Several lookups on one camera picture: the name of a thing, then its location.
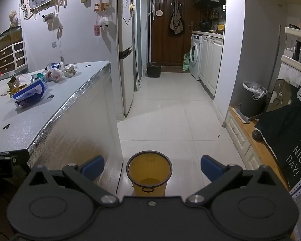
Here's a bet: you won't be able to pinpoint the low wooden top cabinet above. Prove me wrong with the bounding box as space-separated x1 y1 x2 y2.
226 105 291 191

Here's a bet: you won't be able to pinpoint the dark wooden door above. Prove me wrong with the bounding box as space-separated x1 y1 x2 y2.
150 0 195 67

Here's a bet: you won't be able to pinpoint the black floor bin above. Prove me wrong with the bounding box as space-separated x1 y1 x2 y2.
147 62 162 78

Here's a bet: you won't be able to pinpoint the glass tank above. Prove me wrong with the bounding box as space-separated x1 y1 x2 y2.
0 26 23 50

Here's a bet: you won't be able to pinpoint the brown cardboard scraps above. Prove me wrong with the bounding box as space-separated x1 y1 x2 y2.
6 76 28 93

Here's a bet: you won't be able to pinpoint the brown hanging bag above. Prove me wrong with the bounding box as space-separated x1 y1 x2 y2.
169 0 185 34

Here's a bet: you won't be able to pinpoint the white coat rack pole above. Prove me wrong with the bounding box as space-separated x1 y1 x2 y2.
147 0 166 63

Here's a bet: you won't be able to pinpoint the black round object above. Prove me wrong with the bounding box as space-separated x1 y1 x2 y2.
252 128 265 141

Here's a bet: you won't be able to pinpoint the silver foil covered table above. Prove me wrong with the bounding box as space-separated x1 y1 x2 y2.
0 60 124 206

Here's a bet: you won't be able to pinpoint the white plastic bag red print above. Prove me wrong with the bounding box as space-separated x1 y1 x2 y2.
46 68 65 81

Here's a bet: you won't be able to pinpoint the grey trash can white liner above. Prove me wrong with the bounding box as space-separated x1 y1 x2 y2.
243 81 268 117

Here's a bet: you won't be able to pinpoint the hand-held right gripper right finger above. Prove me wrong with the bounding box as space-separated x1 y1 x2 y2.
186 155 279 205

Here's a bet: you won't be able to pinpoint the wooden wall toy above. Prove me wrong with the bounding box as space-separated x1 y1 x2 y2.
95 2 110 12

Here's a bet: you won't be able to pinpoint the white drawer chest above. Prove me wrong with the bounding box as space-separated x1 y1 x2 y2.
0 41 28 74

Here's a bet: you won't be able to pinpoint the black bear printed cloth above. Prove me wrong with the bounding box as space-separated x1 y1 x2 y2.
248 79 301 189

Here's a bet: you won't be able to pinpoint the grey flat board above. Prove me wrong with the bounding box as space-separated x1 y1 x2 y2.
232 104 251 125

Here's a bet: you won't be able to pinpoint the green snack wrapper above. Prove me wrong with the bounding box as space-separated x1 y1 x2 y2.
31 72 47 82

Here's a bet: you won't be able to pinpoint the yellow waste bin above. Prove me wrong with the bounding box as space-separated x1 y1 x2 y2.
126 151 173 197

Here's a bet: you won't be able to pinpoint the white refrigerator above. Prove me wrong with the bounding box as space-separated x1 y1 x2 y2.
117 0 137 121

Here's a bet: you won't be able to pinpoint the dried flower bunch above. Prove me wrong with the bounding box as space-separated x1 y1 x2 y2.
8 10 18 28

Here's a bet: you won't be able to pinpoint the white washing machine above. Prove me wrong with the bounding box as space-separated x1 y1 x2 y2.
189 34 203 81

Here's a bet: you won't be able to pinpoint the white paper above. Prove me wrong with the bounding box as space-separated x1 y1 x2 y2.
62 65 78 78

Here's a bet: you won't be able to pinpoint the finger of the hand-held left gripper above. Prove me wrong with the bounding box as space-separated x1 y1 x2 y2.
0 149 32 175

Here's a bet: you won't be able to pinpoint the white wall shelf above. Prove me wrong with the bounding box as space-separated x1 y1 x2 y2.
281 25 301 68

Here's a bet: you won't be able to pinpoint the white kitchen cabinets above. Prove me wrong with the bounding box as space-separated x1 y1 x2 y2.
198 34 224 99

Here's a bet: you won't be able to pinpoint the green plastic bag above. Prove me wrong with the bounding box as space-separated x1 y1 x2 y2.
183 52 191 71

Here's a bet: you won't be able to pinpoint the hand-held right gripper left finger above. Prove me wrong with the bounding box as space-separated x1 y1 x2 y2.
25 155 119 205

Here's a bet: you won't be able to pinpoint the whiteboard on refrigerator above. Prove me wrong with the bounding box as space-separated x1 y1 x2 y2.
122 0 132 26

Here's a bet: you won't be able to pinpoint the blue and white plastic package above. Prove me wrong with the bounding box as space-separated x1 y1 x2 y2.
11 80 49 108

